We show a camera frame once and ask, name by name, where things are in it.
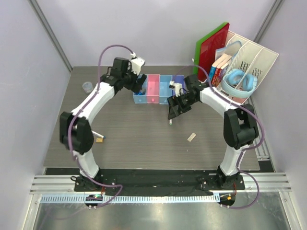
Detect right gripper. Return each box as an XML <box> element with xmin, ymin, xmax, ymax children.
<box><xmin>167</xmin><ymin>92</ymin><xmax>198</xmax><ymax>120</ymax></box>

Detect pink drawer box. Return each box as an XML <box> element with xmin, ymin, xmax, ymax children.
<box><xmin>146</xmin><ymin>74</ymin><xmax>160</xmax><ymax>104</ymax></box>

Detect light blue drawer box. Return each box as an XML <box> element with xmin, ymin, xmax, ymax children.
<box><xmin>132</xmin><ymin>80</ymin><xmax>147</xmax><ymax>104</ymax></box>
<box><xmin>159</xmin><ymin>75</ymin><xmax>172</xmax><ymax>104</ymax></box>

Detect purple drawer box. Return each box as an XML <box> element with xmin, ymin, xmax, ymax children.
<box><xmin>172</xmin><ymin>75</ymin><xmax>185</xmax><ymax>89</ymax></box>

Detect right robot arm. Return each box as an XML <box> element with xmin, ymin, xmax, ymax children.
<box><xmin>167</xmin><ymin>75</ymin><xmax>259</xmax><ymax>190</ymax></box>

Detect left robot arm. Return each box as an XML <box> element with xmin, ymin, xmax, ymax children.
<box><xmin>59</xmin><ymin>54</ymin><xmax>147</xmax><ymax>191</ymax></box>

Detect beige eraser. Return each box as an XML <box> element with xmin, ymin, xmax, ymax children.
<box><xmin>187</xmin><ymin>133</ymin><xmax>196</xmax><ymax>142</ymax></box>

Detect green board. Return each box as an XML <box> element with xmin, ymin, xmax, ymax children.
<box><xmin>193</xmin><ymin>22</ymin><xmax>228</xmax><ymax>79</ymax></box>

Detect red blue book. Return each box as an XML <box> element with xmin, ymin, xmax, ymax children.
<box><xmin>208</xmin><ymin>54</ymin><xmax>229</xmax><ymax>86</ymax></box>

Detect blue capped white marker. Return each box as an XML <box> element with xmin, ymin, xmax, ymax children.
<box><xmin>92</xmin><ymin>131</ymin><xmax>106</xmax><ymax>139</ymax></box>

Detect blue headphones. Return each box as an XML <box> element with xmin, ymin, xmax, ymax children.
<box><xmin>220</xmin><ymin>69</ymin><xmax>258</xmax><ymax>98</ymax></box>

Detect red board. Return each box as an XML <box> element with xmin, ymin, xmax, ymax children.
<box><xmin>197</xmin><ymin>23</ymin><xmax>230</xmax><ymax>82</ymax></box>

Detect blue rimmed clear folder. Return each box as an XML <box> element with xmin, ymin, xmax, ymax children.
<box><xmin>215</xmin><ymin>41</ymin><xmax>242</xmax><ymax>61</ymax></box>

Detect white desk file organizer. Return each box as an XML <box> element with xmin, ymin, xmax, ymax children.
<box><xmin>191</xmin><ymin>30</ymin><xmax>280</xmax><ymax>106</ymax></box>

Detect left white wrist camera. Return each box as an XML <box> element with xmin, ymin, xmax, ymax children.
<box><xmin>130</xmin><ymin>53</ymin><xmax>145</xmax><ymax>75</ymax></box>

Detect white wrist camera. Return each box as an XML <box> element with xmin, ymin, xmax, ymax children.
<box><xmin>169</xmin><ymin>80</ymin><xmax>182</xmax><ymax>97</ymax></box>
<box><xmin>130</xmin><ymin>53</ymin><xmax>145</xmax><ymax>75</ymax></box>

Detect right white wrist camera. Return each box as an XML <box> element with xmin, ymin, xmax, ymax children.
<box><xmin>169</xmin><ymin>80</ymin><xmax>182</xmax><ymax>97</ymax></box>

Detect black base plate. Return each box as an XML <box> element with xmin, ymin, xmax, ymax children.
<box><xmin>71</xmin><ymin>169</ymin><xmax>245</xmax><ymax>196</ymax></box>

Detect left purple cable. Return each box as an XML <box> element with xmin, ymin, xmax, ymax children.
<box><xmin>69</xmin><ymin>45</ymin><xmax>136</xmax><ymax>208</ymax></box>

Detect perforated cable duct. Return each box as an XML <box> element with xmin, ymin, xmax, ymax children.
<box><xmin>40</xmin><ymin>194</ymin><xmax>220</xmax><ymax>204</ymax></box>

